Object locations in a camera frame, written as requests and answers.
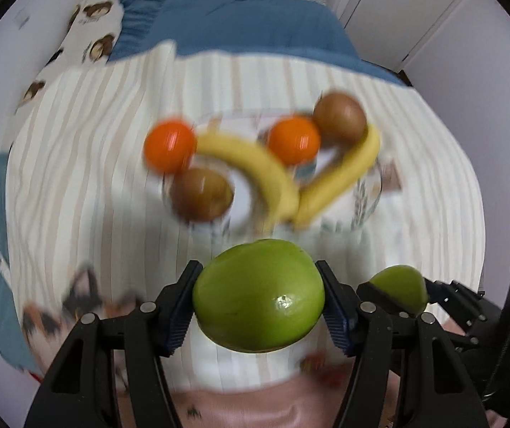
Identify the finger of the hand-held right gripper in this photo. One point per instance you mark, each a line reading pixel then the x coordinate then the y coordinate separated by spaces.
pixel 453 298
pixel 373 293

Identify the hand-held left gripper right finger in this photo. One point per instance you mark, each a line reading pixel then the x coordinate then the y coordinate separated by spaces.
pixel 337 321

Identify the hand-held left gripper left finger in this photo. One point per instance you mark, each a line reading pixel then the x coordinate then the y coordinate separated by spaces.
pixel 179 321

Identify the green apple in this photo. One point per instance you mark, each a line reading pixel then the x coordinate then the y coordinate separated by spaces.
pixel 402 287
pixel 259 296

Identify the straight yellow banana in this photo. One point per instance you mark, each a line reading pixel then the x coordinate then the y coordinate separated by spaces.
pixel 339 174

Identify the brown round fruit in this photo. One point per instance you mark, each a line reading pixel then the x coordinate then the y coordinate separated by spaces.
pixel 200 195
pixel 339 118

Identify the floral oval plate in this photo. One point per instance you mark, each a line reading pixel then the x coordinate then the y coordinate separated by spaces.
pixel 241 196

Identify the orange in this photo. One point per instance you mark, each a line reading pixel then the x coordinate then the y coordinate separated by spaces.
pixel 294 140
pixel 169 146

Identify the curved yellow banana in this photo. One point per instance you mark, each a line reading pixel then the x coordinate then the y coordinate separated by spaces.
pixel 255 165

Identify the striped beige blanket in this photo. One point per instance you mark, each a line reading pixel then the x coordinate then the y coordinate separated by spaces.
pixel 94 165

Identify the white door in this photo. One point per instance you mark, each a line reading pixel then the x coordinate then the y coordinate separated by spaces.
pixel 415 4

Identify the blue pillow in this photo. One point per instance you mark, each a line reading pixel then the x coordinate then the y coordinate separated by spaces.
pixel 246 22

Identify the bear print pillow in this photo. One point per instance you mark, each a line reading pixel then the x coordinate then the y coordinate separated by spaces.
pixel 85 31

